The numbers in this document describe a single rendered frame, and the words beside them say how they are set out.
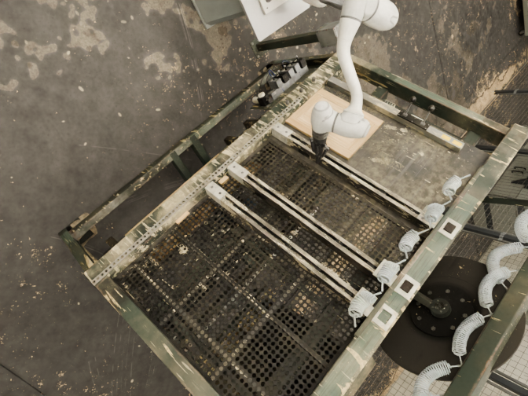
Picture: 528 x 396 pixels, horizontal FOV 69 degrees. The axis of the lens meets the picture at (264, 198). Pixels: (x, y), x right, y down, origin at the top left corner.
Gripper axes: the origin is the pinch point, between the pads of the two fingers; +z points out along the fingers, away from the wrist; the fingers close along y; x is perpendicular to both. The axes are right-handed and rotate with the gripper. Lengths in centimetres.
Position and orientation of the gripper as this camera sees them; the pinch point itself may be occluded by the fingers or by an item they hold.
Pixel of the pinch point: (318, 158)
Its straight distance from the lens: 224.9
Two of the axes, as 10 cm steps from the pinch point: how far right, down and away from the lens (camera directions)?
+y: 7.4, 5.4, -4.0
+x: 6.7, -6.5, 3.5
